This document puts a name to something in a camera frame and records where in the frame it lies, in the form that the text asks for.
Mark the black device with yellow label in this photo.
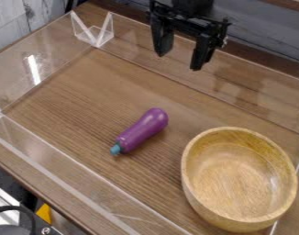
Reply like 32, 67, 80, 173
0, 206, 63, 235

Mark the brown wooden bowl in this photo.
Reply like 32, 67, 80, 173
180, 127, 298, 233

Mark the purple toy eggplant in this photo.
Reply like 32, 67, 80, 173
111, 107, 170, 155

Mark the clear acrylic corner bracket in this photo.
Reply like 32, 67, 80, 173
70, 12, 114, 48

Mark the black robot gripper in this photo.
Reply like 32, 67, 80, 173
148, 0, 232, 71

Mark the black cable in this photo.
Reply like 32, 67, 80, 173
0, 205, 37, 235

